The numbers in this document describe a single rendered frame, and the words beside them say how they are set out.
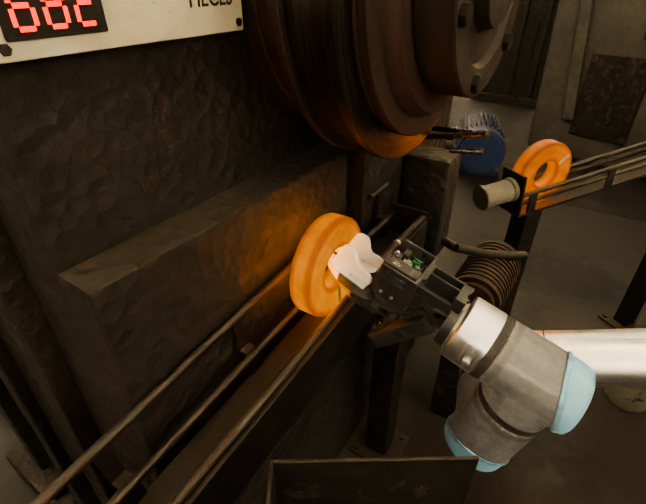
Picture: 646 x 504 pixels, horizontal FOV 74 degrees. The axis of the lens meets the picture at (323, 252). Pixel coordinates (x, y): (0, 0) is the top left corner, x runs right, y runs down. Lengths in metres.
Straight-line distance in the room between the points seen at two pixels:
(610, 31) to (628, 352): 2.75
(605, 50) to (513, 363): 2.91
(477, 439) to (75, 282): 0.51
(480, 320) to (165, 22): 0.47
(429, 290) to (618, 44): 2.86
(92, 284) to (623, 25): 3.17
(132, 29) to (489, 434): 0.60
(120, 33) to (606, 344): 0.71
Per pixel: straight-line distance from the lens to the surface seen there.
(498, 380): 0.57
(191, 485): 0.53
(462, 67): 0.56
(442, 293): 0.57
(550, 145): 1.15
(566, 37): 3.42
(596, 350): 0.74
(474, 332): 0.55
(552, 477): 1.41
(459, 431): 0.67
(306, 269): 0.58
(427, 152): 0.94
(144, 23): 0.47
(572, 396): 0.58
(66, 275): 0.48
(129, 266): 0.47
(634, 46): 3.30
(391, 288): 0.57
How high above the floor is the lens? 1.12
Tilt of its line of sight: 33 degrees down
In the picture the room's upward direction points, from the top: straight up
